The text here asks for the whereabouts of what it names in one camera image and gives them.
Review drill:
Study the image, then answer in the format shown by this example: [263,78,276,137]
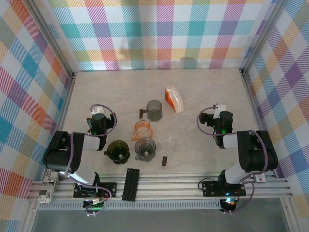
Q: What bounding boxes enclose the white labelled box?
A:
[38,188,55,205]
[41,169,60,187]

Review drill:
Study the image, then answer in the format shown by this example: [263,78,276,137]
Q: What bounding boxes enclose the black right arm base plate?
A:
[201,180,247,198]

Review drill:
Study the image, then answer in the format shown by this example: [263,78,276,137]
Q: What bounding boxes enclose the orange glass pitcher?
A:
[131,120,153,142]

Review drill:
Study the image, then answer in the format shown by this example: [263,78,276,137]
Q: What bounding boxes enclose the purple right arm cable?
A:
[197,107,268,216]

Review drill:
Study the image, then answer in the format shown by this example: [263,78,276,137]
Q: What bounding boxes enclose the aluminium side rail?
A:
[240,69,301,232]
[23,71,78,232]

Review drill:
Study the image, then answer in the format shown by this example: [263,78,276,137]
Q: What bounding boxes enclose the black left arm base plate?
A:
[73,181,118,199]

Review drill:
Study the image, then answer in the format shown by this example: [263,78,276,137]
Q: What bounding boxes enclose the aluminium frame post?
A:
[240,0,289,73]
[26,0,77,79]

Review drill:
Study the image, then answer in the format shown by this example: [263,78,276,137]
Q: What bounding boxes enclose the black controller board green light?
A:
[83,197,107,213]
[219,197,239,213]

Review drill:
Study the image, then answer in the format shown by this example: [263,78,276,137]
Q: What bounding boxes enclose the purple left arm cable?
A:
[64,104,118,217]

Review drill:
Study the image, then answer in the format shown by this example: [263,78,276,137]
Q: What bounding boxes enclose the grey slotted cable duct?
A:
[38,199,222,211]

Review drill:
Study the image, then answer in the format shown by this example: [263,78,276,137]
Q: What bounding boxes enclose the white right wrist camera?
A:
[212,102,227,118]

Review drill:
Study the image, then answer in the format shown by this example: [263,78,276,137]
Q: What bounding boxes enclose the orange white filter packet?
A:
[164,84,184,114]

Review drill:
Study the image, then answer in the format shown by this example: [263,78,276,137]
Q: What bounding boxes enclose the clear glass cup wooden handle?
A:
[158,131,178,168]

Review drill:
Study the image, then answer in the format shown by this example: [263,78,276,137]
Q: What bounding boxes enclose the olive green coffee dripper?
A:
[103,139,132,165]

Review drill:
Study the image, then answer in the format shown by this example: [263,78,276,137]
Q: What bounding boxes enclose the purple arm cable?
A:
[197,107,268,216]
[64,104,118,217]

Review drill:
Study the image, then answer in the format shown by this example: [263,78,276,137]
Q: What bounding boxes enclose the grey glass cup wooden handle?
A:
[139,100,164,122]

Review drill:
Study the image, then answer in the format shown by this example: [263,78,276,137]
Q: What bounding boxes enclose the black rail bracket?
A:
[121,168,140,203]

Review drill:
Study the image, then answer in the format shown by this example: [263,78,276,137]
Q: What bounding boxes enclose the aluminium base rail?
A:
[26,174,294,201]

